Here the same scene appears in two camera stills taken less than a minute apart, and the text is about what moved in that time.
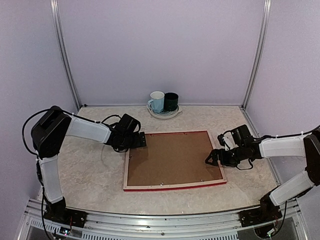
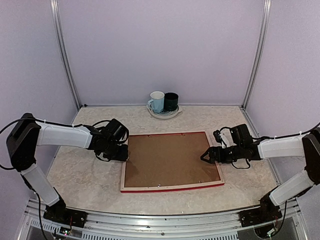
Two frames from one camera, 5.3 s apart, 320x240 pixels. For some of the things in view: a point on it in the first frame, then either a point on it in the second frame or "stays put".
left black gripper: (138, 143) -> (122, 157)
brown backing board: (172, 157) stays put
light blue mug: (156, 102) stays put
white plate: (165, 115) stays put
